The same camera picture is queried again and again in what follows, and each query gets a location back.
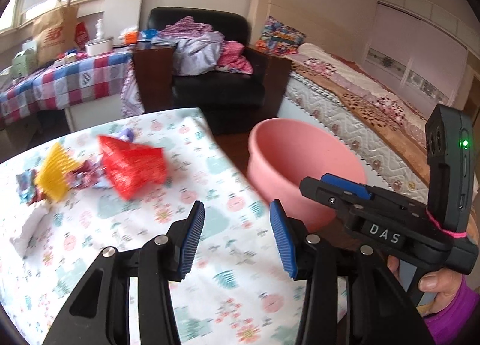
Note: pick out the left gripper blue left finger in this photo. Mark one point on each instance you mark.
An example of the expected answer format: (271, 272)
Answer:
(184, 237)

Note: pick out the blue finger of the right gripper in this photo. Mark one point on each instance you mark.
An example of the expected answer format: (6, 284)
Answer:
(357, 189)

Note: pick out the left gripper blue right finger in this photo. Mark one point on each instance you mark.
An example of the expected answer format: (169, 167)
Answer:
(289, 234)

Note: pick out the colourful candy wrapper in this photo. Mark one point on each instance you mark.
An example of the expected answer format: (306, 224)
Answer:
(88, 175)

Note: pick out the right hand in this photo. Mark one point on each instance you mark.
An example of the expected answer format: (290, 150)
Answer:
(445, 283)

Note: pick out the bed with quilted mattress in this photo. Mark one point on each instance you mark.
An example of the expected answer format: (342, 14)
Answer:
(327, 109)

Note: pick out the pink plastic basin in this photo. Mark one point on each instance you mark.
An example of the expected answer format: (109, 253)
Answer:
(283, 152)

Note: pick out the floral white tablecloth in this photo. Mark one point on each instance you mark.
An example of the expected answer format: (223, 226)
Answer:
(236, 292)

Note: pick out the brown leaf pattern blanket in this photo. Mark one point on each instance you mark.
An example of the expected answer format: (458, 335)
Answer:
(389, 131)

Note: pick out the purple right sleeve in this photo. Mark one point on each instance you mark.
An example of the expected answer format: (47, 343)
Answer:
(459, 321)

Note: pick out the black leather armchair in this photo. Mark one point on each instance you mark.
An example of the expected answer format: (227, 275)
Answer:
(231, 102)

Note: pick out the white wardrobe sliding doors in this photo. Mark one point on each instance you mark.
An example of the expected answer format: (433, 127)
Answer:
(420, 52)

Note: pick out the colourful cartoon pillow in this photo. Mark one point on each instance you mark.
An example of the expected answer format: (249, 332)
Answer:
(279, 39)

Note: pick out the dark wooden side cabinet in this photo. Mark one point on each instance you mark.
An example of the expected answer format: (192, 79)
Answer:
(153, 68)

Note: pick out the pile of clothes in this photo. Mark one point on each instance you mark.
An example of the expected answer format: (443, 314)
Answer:
(199, 49)

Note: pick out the checkered tablecloth table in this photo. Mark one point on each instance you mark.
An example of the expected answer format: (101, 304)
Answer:
(57, 88)

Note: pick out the orange tissue pack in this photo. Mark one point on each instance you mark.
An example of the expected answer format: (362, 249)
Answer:
(133, 35)

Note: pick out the white round container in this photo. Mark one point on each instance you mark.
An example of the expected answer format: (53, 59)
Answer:
(101, 43)

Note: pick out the green tissue box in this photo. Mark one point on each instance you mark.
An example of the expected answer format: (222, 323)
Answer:
(24, 63)

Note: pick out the brown paper shopping bag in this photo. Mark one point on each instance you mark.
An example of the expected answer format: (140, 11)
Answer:
(54, 33)

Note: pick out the black camera box green light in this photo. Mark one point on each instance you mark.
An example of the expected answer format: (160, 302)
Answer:
(450, 156)

